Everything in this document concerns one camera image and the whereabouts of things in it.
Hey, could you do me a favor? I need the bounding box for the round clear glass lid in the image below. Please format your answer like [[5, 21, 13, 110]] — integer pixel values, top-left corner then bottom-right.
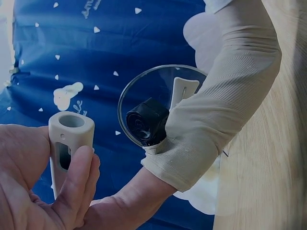
[[118, 64, 210, 147]]

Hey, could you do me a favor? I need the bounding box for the person's right hand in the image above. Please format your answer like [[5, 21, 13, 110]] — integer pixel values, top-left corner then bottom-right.
[[81, 165, 184, 230]]

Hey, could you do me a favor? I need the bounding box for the person's right forearm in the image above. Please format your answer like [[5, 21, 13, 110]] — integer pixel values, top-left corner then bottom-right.
[[140, 0, 283, 193]]

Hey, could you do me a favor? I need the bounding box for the white slotted plastic piece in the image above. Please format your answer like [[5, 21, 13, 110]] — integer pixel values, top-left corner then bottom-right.
[[170, 76, 201, 109]]

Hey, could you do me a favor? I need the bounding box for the person's left hand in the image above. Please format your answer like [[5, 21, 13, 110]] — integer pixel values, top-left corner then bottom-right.
[[0, 124, 101, 230]]

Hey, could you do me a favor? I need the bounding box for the white plastic handle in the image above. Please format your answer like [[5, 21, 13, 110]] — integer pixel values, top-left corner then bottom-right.
[[47, 111, 95, 201]]

